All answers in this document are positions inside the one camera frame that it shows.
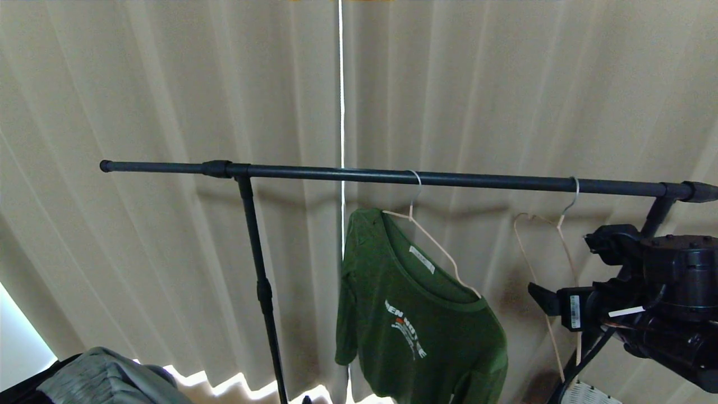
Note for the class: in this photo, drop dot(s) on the black clothes rack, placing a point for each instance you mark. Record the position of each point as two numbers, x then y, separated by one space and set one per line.
336 173

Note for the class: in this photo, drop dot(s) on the pale blue-grey garment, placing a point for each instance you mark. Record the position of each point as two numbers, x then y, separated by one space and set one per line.
101 381

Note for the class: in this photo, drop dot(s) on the white laundry basket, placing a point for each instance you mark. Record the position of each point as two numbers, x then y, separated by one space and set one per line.
589 394

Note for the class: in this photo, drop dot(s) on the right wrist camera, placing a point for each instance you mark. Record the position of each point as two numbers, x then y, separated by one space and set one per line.
611 244

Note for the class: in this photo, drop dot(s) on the beige curtain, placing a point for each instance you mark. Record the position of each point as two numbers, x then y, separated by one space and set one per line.
168 84

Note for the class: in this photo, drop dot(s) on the green printed T-shirt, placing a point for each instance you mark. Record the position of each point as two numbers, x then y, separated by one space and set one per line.
381 269

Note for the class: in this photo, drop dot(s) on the pink clothes hanger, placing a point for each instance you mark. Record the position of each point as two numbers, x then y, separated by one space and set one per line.
412 213
577 193

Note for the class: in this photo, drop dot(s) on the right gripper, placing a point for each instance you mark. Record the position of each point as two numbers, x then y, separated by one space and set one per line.
611 308

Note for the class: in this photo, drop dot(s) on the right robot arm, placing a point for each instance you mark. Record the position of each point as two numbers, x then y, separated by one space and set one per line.
684 280

